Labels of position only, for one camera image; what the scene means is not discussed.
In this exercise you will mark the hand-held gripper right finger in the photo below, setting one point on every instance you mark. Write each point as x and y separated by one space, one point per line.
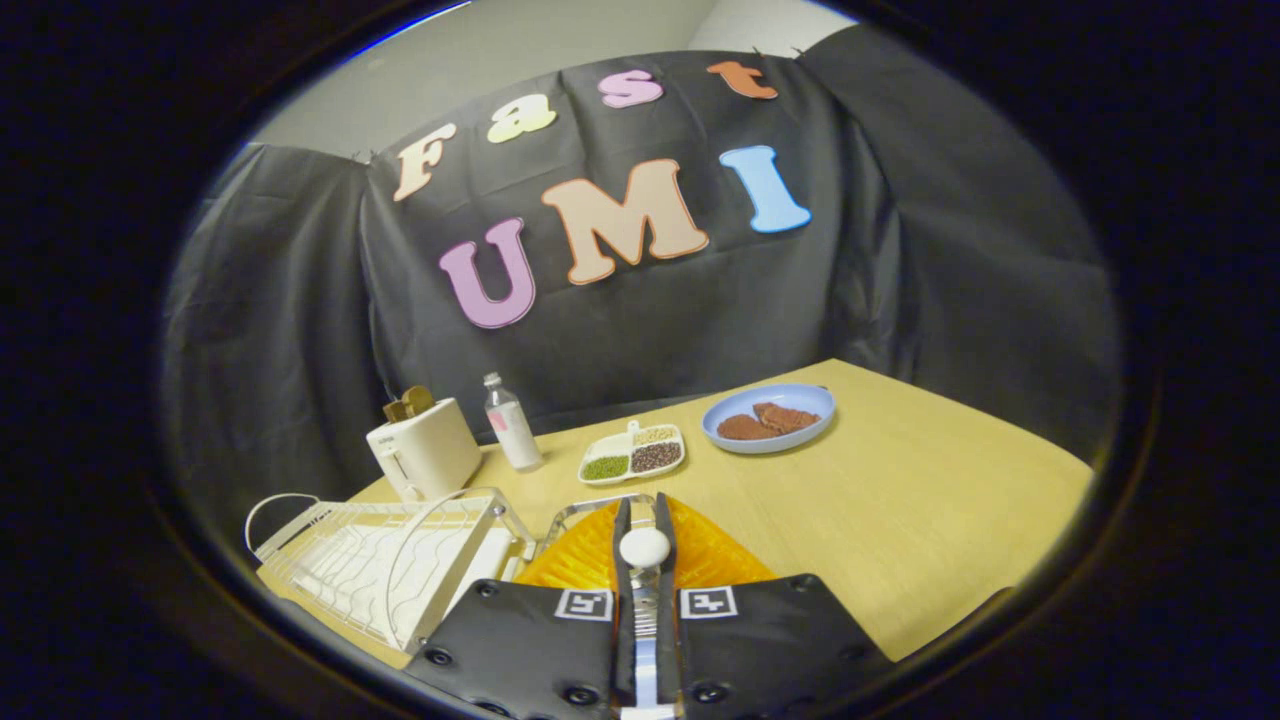
668 600

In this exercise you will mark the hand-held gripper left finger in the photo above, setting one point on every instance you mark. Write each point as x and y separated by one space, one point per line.
624 600

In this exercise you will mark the white-headed metal spoon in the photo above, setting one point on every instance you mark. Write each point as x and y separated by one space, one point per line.
645 547

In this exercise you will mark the white dish rack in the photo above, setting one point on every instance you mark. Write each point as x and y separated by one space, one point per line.
330 560

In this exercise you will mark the white divided dish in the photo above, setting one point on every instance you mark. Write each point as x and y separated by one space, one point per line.
610 447

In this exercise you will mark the blue plate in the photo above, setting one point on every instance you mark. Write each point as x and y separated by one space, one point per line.
810 400

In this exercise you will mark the pile of green beans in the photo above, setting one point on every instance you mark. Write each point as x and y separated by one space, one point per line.
606 467

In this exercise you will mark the pile of dark red beans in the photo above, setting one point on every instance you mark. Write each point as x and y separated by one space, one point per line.
657 456

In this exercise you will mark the pile of pale beans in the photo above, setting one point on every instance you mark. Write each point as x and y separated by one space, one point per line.
655 435

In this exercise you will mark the round brown meat patty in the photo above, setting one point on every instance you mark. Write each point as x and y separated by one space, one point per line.
740 428

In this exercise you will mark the clear bottle with pink label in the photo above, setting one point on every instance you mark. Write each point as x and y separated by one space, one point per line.
515 430

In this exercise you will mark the flat brown meat slice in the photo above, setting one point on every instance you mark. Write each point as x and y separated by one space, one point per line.
790 417

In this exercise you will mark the cream toaster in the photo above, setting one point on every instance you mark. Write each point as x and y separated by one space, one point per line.
425 450

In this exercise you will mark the brown bread slice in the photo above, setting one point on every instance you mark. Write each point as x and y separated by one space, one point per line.
420 400
395 410

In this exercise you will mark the black backdrop cloth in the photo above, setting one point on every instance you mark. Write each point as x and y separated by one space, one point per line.
800 300

